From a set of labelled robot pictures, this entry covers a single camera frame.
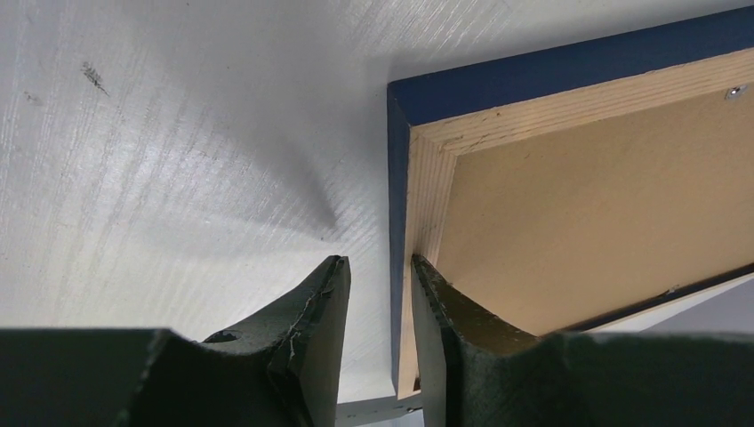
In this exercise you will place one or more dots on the blue wooden photo frame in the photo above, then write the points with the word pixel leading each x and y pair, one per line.
pixel 576 186

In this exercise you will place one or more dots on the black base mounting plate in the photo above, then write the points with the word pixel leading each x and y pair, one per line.
pixel 388 411

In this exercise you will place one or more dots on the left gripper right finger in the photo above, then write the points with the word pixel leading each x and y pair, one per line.
pixel 478 370

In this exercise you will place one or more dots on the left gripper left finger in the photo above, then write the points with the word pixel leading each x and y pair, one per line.
pixel 278 367

